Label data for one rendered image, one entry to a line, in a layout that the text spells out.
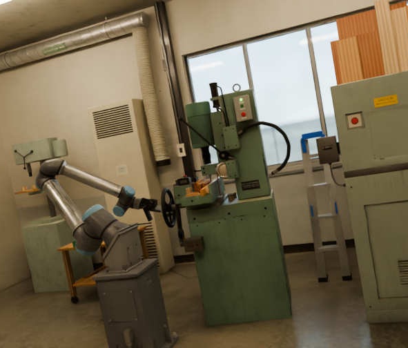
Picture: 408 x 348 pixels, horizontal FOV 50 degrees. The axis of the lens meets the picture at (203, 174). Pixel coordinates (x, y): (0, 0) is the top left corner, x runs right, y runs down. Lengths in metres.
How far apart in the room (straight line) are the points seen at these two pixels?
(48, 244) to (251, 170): 2.58
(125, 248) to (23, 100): 3.24
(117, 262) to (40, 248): 2.26
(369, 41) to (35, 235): 3.72
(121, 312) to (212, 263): 0.68
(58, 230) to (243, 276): 2.33
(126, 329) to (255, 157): 1.34
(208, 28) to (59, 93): 1.86
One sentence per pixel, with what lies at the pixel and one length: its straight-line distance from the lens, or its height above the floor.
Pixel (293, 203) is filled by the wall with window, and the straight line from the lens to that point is 4.33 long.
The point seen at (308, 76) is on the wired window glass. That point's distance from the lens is 4.34.
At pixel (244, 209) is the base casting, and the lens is 2.85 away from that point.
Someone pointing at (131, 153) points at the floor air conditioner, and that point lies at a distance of 4.45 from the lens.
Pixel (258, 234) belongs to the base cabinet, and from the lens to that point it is 2.88.
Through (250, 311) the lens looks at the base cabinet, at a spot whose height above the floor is 0.07.
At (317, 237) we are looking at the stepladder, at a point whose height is 0.34.
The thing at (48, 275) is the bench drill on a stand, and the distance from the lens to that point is 4.90.
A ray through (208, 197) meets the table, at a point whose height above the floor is 0.87.
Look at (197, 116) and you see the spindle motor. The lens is 2.99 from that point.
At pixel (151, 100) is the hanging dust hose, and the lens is 4.48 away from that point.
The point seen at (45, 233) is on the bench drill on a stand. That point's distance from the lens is 4.79.
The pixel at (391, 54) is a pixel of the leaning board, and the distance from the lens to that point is 4.16.
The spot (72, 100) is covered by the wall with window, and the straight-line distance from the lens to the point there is 5.16.
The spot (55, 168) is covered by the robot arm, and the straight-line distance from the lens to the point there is 3.14.
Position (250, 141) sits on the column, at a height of 1.18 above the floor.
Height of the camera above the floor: 1.20
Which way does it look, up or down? 4 degrees down
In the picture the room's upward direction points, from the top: 10 degrees counter-clockwise
